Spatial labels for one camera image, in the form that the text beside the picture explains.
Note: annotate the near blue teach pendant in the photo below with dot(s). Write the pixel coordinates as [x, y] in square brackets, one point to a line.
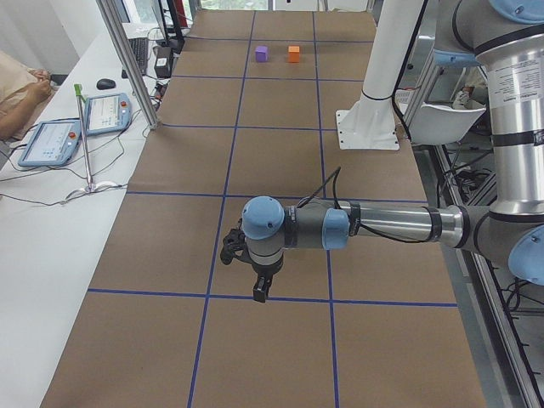
[52, 144]

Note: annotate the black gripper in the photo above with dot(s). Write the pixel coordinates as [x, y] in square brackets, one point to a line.
[265, 272]

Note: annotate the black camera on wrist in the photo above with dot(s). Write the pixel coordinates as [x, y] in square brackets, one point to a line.
[234, 247]

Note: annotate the black computer mouse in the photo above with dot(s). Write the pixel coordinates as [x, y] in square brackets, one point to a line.
[105, 84]

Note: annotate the black keyboard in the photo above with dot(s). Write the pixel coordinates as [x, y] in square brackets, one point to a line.
[140, 50]

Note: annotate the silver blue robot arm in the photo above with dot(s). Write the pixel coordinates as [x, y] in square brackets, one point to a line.
[506, 38]

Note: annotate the white plastic chair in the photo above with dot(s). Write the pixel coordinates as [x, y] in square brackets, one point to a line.
[442, 125]

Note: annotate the person's forearm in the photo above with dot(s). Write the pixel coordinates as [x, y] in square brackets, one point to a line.
[17, 117]

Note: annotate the black power adapter box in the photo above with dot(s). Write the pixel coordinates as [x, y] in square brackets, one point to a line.
[164, 62]

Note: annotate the blue teach pendant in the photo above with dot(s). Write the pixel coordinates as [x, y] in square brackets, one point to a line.
[107, 114]
[52, 144]

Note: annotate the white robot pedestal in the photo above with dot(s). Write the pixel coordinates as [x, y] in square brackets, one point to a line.
[370, 123]

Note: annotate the aluminium frame post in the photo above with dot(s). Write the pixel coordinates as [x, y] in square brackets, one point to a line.
[124, 52]

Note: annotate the metal stand with green clip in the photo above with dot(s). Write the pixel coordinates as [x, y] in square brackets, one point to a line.
[91, 187]

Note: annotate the far blue teach pendant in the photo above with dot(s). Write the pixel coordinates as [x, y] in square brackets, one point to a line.
[107, 114]

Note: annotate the orange foam block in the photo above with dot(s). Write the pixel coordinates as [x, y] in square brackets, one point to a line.
[293, 54]

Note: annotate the person's hand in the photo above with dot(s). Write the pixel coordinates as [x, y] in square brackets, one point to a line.
[37, 92]

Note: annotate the purple foam block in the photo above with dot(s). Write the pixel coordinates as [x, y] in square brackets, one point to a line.
[261, 54]

